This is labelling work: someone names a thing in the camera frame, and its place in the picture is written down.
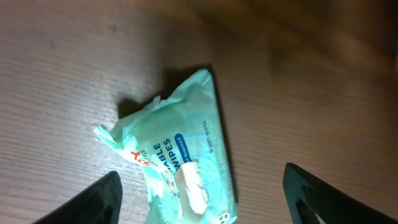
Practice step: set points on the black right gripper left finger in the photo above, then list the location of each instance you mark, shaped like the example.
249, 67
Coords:
100, 203

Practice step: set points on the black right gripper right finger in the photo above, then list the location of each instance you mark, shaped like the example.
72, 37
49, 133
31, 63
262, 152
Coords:
310, 200

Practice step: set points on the teal snack packet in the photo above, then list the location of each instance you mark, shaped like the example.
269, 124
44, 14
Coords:
179, 145

